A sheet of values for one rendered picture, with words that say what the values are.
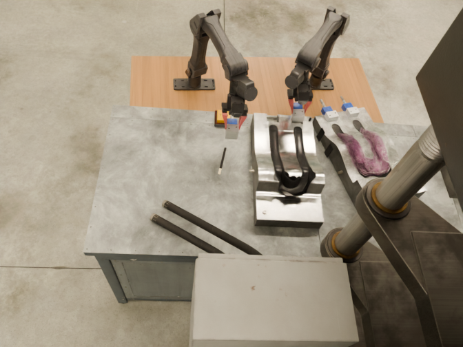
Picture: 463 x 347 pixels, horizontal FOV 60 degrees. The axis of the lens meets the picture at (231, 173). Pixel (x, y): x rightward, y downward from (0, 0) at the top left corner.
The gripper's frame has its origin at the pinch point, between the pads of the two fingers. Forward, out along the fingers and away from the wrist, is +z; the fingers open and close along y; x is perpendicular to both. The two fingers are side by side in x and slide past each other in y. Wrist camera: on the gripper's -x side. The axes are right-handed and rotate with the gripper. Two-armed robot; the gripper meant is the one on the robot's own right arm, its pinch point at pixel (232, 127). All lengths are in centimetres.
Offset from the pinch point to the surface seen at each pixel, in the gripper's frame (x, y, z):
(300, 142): 3.0, 29.8, 6.3
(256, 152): -3.1, 10.7, 9.1
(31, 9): 211, -151, 0
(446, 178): -4, 96, 16
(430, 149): -93, 21, -40
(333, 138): 6.8, 45.5, 5.1
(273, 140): 3.3, 18.5, 6.3
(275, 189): -18.1, 17.4, 17.1
